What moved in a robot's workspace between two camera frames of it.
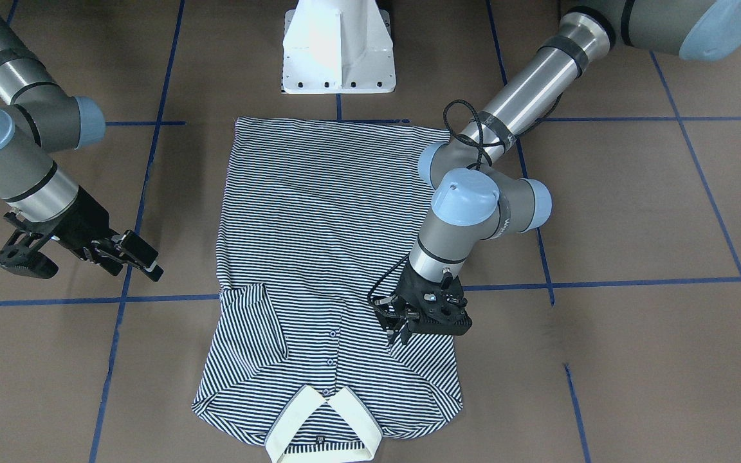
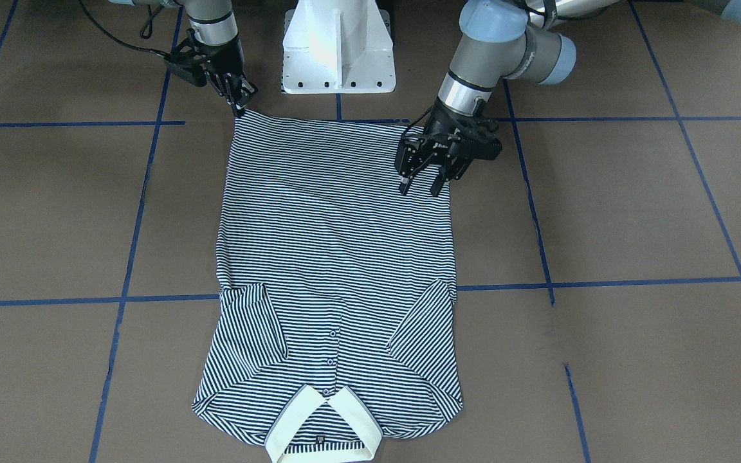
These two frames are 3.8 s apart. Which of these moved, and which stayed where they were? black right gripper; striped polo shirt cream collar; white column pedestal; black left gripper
Moved: black left gripper; black right gripper
Stayed: white column pedestal; striped polo shirt cream collar
